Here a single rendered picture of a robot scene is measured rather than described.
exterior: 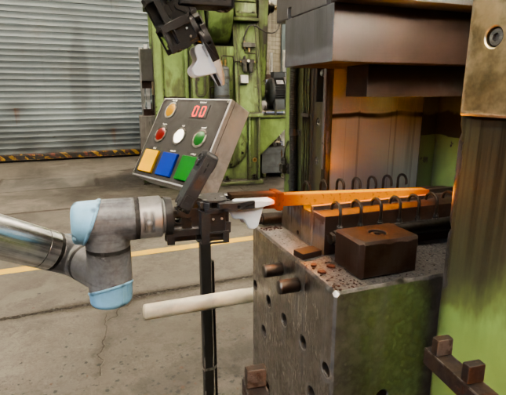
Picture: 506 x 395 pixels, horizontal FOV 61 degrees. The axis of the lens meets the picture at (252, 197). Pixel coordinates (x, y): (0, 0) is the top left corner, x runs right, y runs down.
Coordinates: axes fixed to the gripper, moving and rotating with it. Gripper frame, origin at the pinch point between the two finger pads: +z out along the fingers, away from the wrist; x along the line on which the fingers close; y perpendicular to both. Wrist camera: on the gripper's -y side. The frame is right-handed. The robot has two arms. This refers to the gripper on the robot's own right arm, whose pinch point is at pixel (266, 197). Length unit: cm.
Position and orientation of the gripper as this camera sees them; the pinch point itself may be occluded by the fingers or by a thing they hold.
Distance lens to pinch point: 83.2
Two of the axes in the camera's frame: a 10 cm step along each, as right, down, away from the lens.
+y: -0.1, 9.7, 2.3
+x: 3.4, 2.2, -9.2
